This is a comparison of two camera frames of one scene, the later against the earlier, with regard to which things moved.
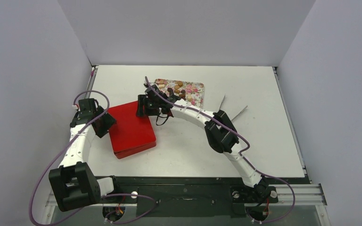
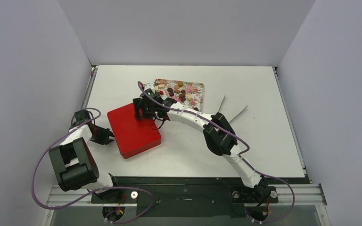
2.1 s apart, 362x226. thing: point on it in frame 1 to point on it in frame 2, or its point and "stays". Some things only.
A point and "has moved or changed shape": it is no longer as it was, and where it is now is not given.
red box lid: x=130 y=132 has moved or changed shape
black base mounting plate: x=193 y=197 stays
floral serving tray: x=193 y=92 stays
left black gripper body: x=106 y=122 to x=102 y=136
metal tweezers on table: x=237 y=115 stays
